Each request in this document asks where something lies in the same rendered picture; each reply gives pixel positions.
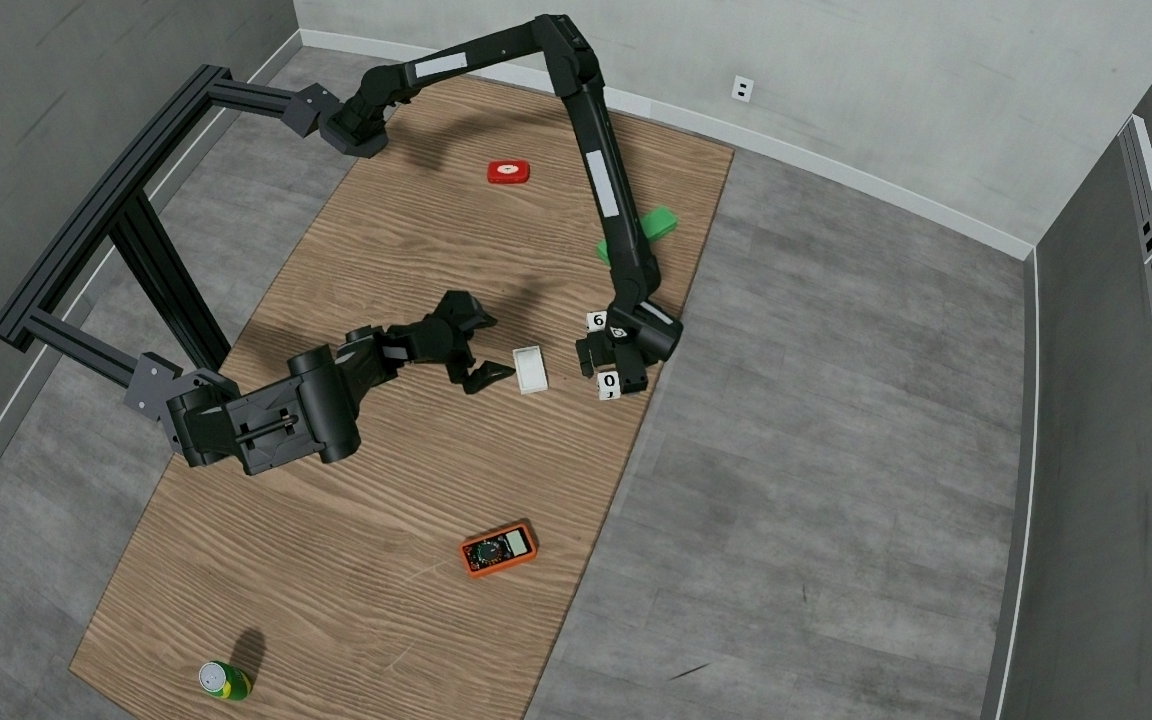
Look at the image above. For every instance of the white number cube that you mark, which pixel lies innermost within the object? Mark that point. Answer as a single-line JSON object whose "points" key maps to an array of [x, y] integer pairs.
{"points": [[595, 322], [608, 385]]}

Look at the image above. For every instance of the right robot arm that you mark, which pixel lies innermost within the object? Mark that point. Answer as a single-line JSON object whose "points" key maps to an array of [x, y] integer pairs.
{"points": [[313, 396]]}

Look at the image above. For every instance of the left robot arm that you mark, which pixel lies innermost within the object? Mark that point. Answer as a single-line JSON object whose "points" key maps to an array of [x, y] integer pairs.
{"points": [[630, 313]]}

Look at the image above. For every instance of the green flat bar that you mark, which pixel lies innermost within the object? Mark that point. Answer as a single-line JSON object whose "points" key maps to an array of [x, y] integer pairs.
{"points": [[655, 225]]}

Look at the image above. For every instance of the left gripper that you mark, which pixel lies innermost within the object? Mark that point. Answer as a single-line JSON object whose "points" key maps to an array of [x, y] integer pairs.
{"points": [[593, 343]]}

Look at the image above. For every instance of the green drink can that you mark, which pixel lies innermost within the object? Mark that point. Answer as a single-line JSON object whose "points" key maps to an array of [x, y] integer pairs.
{"points": [[223, 680]]}

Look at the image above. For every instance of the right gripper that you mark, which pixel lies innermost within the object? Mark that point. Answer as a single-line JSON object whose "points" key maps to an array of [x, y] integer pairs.
{"points": [[472, 382]]}

